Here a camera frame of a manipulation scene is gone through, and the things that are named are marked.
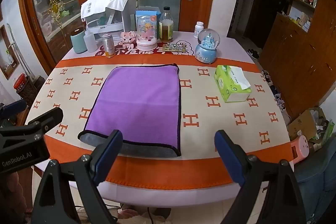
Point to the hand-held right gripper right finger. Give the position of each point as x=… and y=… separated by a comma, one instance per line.
x=231, y=158

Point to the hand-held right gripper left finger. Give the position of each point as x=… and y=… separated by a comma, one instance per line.
x=105, y=161

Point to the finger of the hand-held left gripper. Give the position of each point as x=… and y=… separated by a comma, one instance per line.
x=47, y=120
x=13, y=108

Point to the purple towel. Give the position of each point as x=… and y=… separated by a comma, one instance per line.
x=139, y=103

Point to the red lid jar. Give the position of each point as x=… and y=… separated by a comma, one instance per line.
x=22, y=86

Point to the orange patterned table blanket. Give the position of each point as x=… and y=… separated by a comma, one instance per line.
x=210, y=119

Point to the pink plastic device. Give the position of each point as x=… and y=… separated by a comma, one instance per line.
x=299, y=149

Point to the green tissue pack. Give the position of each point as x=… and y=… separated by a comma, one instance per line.
x=231, y=82

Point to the row of shoes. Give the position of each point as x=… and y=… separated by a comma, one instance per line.
x=278, y=98

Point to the open cardboard box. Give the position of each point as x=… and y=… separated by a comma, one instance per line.
x=302, y=124

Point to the teal cylindrical canister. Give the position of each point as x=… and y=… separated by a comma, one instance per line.
x=78, y=41

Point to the blue upholstered chair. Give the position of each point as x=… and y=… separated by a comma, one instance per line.
x=317, y=182

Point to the white squeeze bottle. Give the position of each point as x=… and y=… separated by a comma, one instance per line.
x=90, y=41

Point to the silver metal can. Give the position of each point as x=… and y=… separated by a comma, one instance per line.
x=108, y=45

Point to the dark shoes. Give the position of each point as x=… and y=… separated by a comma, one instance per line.
x=254, y=53

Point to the small gold door ornament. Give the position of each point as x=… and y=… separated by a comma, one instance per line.
x=55, y=6

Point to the blue castle snow globe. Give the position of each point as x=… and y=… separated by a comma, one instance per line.
x=208, y=48

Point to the small pink toy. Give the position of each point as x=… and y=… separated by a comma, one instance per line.
x=128, y=37

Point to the grey countertop sterilizer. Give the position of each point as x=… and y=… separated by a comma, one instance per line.
x=115, y=22

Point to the wooden shelf cabinet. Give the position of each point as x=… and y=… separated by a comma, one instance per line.
x=296, y=56

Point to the pill blister pack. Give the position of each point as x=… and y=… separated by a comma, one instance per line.
x=174, y=47

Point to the pink dome music box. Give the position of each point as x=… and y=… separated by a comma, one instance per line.
x=146, y=35

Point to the white cloth bag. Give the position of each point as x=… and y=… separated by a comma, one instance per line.
x=105, y=2

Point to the white pill bottle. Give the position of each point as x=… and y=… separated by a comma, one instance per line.
x=198, y=29

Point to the amber liquid bottle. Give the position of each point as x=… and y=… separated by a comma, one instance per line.
x=166, y=27

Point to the blue cardboard box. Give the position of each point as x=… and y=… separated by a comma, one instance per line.
x=155, y=14

